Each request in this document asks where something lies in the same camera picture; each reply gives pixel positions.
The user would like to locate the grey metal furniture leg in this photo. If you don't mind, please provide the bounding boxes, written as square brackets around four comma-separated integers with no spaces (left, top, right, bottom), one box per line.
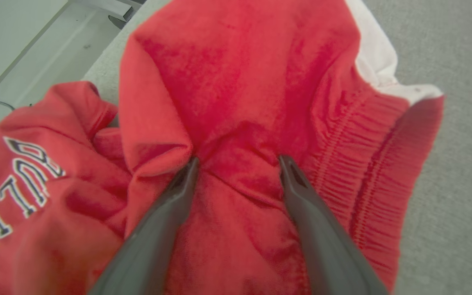
[70,0,146,30]

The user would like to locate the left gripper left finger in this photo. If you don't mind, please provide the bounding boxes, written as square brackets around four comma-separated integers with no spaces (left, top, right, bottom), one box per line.
[88,157,200,295]

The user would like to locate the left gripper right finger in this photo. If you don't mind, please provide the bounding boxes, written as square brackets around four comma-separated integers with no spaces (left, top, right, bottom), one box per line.
[279,155,388,295]

